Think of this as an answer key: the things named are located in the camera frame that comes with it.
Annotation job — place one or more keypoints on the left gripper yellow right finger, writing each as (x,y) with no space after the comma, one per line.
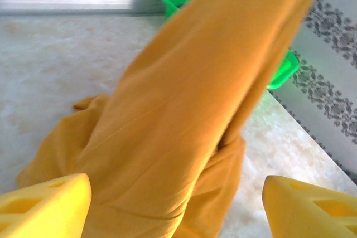
(306,215)

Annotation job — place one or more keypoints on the aluminium frame bar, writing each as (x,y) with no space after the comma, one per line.
(69,9)

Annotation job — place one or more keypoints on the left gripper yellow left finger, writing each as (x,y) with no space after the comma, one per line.
(42,213)

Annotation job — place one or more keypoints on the yellow t-shirt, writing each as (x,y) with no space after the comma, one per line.
(181,109)

